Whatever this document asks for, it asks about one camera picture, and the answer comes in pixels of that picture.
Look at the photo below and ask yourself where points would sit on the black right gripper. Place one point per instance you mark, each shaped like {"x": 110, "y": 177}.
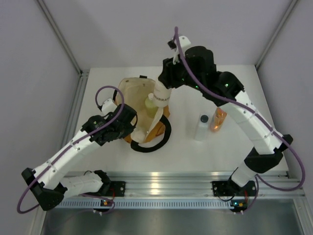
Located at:
{"x": 167, "y": 77}

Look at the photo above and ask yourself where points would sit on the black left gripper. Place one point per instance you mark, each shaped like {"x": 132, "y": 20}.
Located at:
{"x": 129, "y": 128}

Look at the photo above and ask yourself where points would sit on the tan canvas bag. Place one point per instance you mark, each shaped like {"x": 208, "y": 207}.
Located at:
{"x": 150, "y": 134}

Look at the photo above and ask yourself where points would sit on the green pump lotion bottle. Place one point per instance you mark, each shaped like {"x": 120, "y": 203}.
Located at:
{"x": 151, "y": 108}

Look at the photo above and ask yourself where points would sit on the beige round cap bottle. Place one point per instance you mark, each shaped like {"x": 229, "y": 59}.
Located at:
{"x": 161, "y": 95}

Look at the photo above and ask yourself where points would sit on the orange pink cap bottle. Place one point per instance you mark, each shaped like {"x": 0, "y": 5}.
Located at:
{"x": 217, "y": 120}

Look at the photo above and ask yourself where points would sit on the white bottle black cap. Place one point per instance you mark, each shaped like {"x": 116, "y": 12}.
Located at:
{"x": 201, "y": 130}

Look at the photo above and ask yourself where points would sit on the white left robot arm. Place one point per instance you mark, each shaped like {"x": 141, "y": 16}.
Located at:
{"x": 49, "y": 183}

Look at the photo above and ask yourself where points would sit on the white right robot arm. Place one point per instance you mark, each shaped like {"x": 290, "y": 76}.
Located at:
{"x": 228, "y": 93}

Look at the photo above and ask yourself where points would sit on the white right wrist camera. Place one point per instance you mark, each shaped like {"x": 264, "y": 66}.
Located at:
{"x": 184, "y": 43}

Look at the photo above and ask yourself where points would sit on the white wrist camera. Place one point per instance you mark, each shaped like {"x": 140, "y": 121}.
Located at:
{"x": 184, "y": 43}
{"x": 108, "y": 106}

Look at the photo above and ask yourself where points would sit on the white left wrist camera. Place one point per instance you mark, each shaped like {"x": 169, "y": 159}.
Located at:
{"x": 108, "y": 106}

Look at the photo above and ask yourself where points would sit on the aluminium frame post right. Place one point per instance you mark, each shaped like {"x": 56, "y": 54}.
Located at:
{"x": 278, "y": 29}

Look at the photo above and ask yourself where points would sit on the aluminium frame post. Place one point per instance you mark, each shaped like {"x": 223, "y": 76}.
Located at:
{"x": 278, "y": 29}
{"x": 59, "y": 36}

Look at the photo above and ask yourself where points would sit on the aluminium front rail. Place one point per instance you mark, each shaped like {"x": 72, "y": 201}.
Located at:
{"x": 170, "y": 185}

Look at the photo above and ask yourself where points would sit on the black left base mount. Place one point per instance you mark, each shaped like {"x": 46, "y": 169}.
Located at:
{"x": 117, "y": 189}

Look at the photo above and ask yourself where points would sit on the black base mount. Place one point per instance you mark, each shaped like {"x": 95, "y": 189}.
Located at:
{"x": 228, "y": 189}
{"x": 117, "y": 189}

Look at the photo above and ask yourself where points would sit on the perforated cable duct strip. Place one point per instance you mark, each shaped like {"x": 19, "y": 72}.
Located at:
{"x": 87, "y": 203}

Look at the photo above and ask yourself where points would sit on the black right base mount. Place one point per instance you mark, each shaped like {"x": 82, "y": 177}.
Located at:
{"x": 228, "y": 189}

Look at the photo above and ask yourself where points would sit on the aluminium frame post left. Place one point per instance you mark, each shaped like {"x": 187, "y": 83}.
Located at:
{"x": 59, "y": 36}

